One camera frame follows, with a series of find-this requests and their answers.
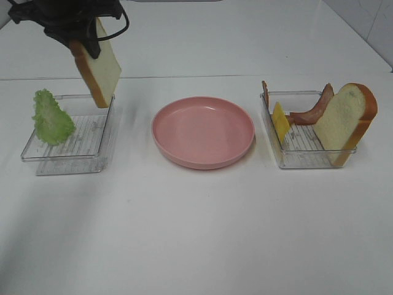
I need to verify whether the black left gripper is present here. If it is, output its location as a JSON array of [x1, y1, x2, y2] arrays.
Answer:
[[8, 1, 123, 59]]

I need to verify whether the bread slice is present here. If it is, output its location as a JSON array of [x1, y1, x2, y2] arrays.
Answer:
[[313, 83, 378, 167], [68, 17, 123, 109]]

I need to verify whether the green lettuce leaf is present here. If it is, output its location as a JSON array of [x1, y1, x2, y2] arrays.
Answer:
[[32, 88, 76, 146]]

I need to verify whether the left clear plastic container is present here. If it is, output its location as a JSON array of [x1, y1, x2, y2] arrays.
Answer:
[[21, 95, 115, 176]]

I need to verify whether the clear plastic container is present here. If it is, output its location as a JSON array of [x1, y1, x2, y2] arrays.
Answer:
[[260, 90, 357, 169], [21, 95, 115, 176]]

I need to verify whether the pink round plate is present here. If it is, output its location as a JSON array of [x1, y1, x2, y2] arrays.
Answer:
[[151, 96, 255, 170]]

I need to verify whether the yellow cheese slice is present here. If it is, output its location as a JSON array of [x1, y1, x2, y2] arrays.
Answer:
[[271, 101, 290, 143]]

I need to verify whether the curved bacon strip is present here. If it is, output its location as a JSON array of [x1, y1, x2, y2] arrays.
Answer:
[[286, 83, 334, 125]]

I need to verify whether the right clear plastic container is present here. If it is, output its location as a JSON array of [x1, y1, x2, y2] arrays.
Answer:
[[260, 90, 357, 169]]

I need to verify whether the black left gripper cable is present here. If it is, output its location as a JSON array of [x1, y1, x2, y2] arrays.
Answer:
[[91, 0, 130, 42]]

